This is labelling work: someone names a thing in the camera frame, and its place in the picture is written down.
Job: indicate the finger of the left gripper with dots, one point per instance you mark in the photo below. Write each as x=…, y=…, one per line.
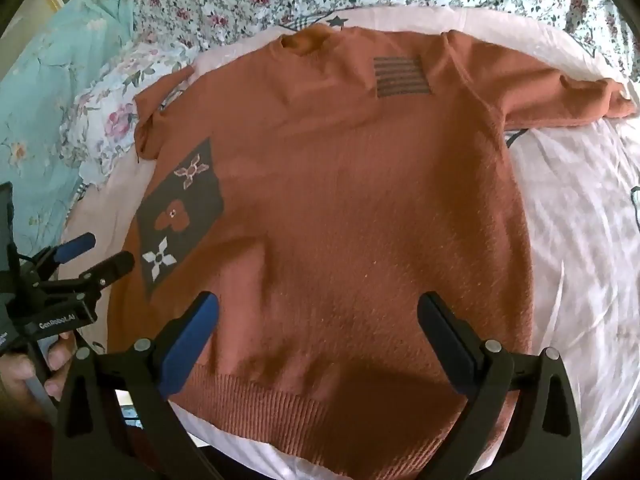
x=91, y=281
x=50, y=258

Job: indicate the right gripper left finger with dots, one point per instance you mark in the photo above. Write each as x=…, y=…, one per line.
x=92, y=440

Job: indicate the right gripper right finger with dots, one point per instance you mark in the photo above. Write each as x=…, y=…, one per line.
x=543, y=438

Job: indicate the rust orange knit sweater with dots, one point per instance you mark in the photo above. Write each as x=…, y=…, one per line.
x=318, y=187

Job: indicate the person's left hand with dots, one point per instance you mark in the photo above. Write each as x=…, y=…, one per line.
x=17, y=369

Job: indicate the white floral pillow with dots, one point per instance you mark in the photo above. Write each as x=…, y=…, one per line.
x=99, y=127

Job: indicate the teal floral blanket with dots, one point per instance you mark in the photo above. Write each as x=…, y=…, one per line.
x=65, y=56

